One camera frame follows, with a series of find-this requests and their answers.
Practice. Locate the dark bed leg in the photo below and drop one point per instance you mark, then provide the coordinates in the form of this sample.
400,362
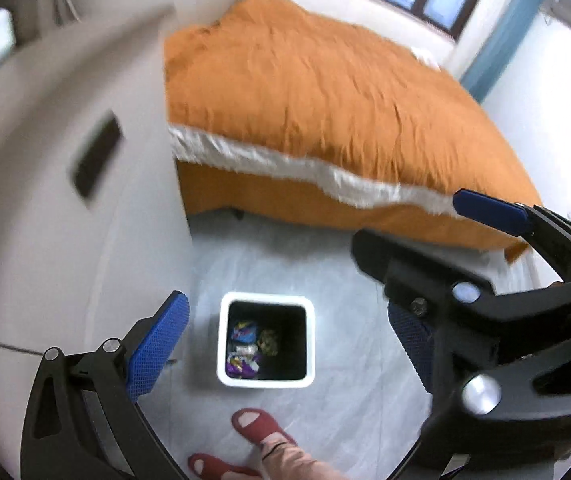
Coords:
238,214

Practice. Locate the purple and yellow wrapper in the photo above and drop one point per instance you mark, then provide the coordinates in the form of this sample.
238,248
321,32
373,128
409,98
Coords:
241,365

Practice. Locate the red slipper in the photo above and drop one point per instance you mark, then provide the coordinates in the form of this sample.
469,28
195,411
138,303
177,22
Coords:
210,465
255,422

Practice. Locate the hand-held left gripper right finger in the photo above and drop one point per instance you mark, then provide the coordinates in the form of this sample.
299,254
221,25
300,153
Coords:
413,347

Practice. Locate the bed with orange cover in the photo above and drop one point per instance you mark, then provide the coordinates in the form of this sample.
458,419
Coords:
315,85

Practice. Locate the purple and blue wrapper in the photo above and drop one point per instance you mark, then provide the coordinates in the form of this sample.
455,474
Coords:
243,332

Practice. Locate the brown crumpled wrapper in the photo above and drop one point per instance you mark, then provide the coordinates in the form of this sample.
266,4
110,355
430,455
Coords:
268,342

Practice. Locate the white crumpled wrapper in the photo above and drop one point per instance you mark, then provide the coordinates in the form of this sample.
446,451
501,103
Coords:
245,349

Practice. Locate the white cabinet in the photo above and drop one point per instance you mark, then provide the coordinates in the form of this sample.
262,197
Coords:
40,240

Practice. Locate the blue curtain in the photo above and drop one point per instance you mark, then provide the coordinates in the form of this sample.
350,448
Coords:
505,35

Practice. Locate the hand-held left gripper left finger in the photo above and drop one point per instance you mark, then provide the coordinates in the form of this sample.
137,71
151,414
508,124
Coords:
158,342

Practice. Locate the white square trash bin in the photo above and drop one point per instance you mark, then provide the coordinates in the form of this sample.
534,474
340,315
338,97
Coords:
265,298

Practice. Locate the person's leg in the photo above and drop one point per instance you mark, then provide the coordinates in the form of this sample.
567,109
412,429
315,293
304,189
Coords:
295,462

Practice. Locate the black rectangular device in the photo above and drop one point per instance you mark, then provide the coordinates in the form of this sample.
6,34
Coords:
96,155

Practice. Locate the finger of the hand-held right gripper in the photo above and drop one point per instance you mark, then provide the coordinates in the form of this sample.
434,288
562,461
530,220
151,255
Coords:
490,212
415,270

